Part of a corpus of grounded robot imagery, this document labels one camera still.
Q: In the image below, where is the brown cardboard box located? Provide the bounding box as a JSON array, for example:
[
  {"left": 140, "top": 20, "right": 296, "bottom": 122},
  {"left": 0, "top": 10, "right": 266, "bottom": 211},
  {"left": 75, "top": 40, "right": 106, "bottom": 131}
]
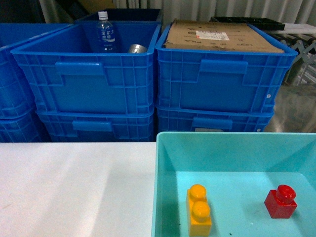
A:
[{"left": 164, "top": 20, "right": 284, "bottom": 53}]

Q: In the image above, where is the yellow two-stud block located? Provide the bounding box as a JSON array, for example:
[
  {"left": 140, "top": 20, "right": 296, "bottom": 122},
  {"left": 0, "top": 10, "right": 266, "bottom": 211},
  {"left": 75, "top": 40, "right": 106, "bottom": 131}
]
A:
[{"left": 186, "top": 184, "right": 212, "bottom": 237}]

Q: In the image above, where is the red one-stud block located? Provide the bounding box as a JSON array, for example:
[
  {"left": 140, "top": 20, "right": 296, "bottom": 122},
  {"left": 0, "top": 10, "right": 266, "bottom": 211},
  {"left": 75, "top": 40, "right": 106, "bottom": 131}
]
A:
[{"left": 264, "top": 184, "right": 298, "bottom": 219}]

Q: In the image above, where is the lower right blue crate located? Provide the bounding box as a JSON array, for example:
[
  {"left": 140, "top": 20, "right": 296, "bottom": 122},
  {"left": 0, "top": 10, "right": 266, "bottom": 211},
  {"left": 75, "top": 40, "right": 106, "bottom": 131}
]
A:
[{"left": 156, "top": 105, "right": 274, "bottom": 132}]

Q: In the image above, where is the blue crate with cardboard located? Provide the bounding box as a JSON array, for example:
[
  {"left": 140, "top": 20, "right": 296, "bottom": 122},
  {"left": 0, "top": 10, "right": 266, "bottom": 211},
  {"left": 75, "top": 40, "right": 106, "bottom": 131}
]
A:
[{"left": 156, "top": 27, "right": 297, "bottom": 114}]

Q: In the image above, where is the silver metal cup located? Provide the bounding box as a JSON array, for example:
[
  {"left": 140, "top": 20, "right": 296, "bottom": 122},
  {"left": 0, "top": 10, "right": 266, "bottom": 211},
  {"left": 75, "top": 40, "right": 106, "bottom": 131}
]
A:
[{"left": 128, "top": 44, "right": 147, "bottom": 54}]

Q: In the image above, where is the clear water bottle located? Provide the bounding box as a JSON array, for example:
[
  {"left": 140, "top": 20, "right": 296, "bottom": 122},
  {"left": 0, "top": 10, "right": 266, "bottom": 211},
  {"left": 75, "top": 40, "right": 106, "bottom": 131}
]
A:
[{"left": 96, "top": 11, "right": 117, "bottom": 53}]

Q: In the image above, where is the teal plastic tray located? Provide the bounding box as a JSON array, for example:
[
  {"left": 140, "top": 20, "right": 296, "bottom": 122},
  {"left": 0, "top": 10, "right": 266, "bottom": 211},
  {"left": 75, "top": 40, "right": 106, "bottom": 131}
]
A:
[{"left": 152, "top": 132, "right": 316, "bottom": 237}]

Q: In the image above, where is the lower middle blue crate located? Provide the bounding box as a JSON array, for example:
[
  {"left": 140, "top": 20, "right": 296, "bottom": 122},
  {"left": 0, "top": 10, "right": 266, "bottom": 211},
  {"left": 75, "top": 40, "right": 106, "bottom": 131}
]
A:
[{"left": 36, "top": 110, "right": 154, "bottom": 142}]

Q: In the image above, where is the blue crate with bottle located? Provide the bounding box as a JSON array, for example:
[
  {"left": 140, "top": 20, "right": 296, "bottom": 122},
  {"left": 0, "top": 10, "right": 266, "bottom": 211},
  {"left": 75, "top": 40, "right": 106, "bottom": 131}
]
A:
[{"left": 12, "top": 21, "right": 161, "bottom": 116}]

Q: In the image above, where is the dark blue rear crate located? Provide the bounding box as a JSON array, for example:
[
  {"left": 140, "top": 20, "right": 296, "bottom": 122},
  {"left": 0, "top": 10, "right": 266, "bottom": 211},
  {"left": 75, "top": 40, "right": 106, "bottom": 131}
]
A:
[{"left": 76, "top": 8, "right": 161, "bottom": 24}]

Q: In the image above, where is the left lower blue crate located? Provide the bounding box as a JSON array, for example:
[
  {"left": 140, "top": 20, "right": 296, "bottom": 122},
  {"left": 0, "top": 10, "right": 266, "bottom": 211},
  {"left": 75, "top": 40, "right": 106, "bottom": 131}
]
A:
[{"left": 0, "top": 109, "right": 51, "bottom": 143}]

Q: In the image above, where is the left upper blue crate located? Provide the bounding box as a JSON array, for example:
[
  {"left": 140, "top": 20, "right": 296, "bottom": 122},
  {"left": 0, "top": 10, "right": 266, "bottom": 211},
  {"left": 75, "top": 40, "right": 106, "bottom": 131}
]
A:
[{"left": 0, "top": 23, "right": 69, "bottom": 119}]

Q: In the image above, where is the black plastic tray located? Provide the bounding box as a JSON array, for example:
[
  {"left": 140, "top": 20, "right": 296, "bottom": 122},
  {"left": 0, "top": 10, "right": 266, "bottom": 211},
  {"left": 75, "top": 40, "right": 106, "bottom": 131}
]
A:
[{"left": 210, "top": 16, "right": 285, "bottom": 31}]

